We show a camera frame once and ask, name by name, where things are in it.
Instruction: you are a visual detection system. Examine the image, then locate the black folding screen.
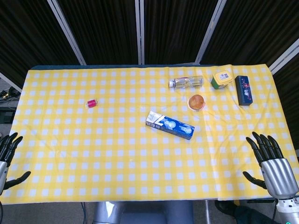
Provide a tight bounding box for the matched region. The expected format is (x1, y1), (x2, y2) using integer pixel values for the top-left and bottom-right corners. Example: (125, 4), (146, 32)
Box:
(0, 0), (299, 150)

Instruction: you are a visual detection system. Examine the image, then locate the black cables bundle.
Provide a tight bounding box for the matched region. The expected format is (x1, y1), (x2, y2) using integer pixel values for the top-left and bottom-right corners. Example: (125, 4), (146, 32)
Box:
(0, 86), (21, 103)

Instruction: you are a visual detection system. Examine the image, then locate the clear plastic water bottle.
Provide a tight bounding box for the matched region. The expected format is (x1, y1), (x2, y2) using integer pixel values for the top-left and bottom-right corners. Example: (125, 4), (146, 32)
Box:
(169, 75), (205, 90)

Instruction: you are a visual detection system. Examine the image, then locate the pink wrapped candy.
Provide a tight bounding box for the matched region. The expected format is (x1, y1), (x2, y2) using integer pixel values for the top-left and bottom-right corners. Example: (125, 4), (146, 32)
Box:
(85, 98), (98, 109)

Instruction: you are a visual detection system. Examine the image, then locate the orange jelly cup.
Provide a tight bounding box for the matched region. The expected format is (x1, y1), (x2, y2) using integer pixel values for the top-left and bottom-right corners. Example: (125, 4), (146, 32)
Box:
(188, 94), (206, 111)

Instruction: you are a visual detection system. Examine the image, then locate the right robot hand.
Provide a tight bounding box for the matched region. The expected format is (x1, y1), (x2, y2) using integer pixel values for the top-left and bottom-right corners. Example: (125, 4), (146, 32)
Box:
(242, 132), (298, 200)

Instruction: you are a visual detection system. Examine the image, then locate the dark blue printed box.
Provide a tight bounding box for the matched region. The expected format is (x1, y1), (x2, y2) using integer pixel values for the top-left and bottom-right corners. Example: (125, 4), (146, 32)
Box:
(234, 75), (254, 106)

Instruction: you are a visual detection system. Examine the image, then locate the yellow white checkered tablecloth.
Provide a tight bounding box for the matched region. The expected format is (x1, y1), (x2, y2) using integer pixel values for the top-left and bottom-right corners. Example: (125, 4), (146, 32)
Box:
(0, 64), (299, 205)

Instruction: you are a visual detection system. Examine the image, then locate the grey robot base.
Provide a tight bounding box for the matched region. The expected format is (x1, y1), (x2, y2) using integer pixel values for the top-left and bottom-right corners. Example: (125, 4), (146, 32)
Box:
(93, 200), (194, 224)

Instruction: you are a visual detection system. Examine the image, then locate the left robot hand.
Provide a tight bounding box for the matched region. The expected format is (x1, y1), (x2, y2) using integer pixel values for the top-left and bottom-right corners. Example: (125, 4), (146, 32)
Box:
(0, 132), (32, 196)

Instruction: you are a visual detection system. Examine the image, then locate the blue toothpaste box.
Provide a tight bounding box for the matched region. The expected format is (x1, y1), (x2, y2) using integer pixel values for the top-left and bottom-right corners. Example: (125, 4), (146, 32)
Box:
(145, 111), (195, 141)

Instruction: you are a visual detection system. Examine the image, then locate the yellow lidded green container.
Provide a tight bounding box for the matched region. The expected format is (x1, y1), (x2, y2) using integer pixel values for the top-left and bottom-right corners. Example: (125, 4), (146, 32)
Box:
(211, 71), (234, 90)

